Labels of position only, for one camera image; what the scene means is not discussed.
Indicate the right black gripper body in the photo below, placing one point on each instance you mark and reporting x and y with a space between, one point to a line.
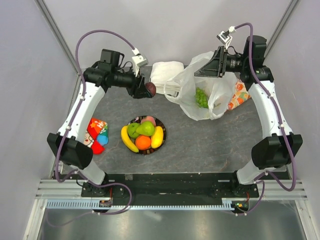
234 63

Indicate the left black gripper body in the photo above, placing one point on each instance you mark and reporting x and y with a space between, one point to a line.
128 80

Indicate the dark purple fake fruit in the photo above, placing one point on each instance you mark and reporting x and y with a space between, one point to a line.
151 88

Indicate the pink fake peach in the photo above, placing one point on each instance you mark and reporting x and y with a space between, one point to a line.
149 119

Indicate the green fake grapes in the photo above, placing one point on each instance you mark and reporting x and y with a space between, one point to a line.
201 98

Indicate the green fake apple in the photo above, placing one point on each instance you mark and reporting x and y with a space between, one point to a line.
131 130

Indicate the green fake pear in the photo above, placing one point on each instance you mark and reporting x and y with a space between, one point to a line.
146 128

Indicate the white plastic bag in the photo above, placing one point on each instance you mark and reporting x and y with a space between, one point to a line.
181 90

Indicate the yellow fake banana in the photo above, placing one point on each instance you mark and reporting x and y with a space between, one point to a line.
127 141

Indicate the fake orange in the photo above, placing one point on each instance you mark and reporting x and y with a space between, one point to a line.
143 142

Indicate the yellow fake mango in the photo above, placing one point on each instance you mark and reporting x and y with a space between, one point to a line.
157 137

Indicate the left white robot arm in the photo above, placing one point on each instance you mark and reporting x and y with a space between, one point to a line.
67 144

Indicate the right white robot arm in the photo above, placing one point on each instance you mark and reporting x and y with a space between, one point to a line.
279 144

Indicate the white folded towel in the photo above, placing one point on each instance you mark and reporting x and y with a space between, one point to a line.
163 71

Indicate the orange floral folded cloth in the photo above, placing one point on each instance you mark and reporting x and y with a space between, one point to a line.
240 96

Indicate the dark rimmed ceramic plate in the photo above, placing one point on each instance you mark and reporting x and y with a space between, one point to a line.
158 123

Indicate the colourful cartoon cloth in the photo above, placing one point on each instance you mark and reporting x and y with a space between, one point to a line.
96 136

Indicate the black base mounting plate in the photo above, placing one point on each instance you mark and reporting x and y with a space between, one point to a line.
170 188

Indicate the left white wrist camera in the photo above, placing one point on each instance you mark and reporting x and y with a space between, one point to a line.
138 61

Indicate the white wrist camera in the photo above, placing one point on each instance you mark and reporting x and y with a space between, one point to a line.
225 37
138 61

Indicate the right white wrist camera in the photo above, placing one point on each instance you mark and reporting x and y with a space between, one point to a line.
225 37

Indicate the right aluminium frame post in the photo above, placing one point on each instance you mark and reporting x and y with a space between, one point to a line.
271 18

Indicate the aluminium frame post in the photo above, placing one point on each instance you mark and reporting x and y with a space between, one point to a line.
56 32
271 18

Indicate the left aluminium frame post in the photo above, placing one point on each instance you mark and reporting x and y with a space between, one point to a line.
56 32

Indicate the slotted cable duct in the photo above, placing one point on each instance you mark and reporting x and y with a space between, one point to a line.
90 204

